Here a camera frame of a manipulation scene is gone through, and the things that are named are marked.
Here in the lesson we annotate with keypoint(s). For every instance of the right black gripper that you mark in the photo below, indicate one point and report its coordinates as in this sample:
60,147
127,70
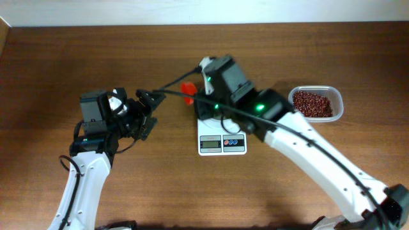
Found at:
202,107

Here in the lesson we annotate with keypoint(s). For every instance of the orange plastic measuring scoop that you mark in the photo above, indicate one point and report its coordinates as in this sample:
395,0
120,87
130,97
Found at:
190,89

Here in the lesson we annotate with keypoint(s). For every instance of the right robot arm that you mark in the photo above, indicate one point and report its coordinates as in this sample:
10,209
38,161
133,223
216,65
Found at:
364,202

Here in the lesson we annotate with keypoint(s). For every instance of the red adzuki beans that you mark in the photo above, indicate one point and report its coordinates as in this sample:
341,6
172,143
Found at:
312,105

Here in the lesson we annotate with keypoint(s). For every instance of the white digital kitchen scale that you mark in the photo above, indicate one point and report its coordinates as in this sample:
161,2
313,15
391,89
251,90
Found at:
216,137

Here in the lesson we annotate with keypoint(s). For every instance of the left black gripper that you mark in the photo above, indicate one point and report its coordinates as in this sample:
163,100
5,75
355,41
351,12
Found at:
144,112

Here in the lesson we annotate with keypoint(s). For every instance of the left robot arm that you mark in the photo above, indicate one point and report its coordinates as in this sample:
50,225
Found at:
108,116

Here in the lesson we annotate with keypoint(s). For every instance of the clear plastic food container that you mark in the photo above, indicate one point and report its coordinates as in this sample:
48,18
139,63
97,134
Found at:
336,101

